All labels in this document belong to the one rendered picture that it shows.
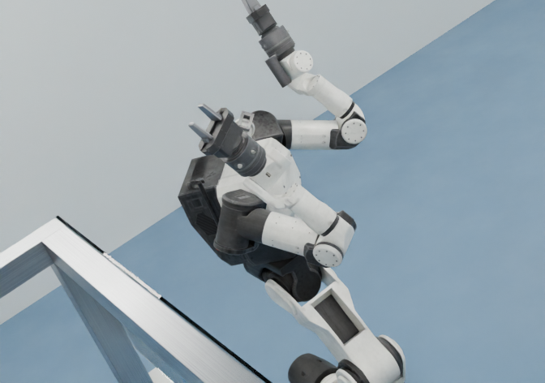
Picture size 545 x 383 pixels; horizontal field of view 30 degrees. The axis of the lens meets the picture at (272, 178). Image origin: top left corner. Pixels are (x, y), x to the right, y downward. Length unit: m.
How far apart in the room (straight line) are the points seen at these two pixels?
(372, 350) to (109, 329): 1.00
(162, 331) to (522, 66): 4.11
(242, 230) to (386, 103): 3.05
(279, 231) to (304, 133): 0.50
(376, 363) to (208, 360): 1.47
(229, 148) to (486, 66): 3.40
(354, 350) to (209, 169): 0.67
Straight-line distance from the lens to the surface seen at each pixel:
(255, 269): 3.13
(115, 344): 2.27
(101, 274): 1.90
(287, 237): 2.63
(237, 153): 2.44
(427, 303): 4.13
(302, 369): 3.50
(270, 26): 2.99
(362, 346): 3.00
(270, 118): 3.04
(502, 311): 3.98
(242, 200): 2.68
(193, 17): 5.26
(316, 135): 3.06
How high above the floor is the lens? 2.55
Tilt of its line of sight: 29 degrees down
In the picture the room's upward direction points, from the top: 23 degrees counter-clockwise
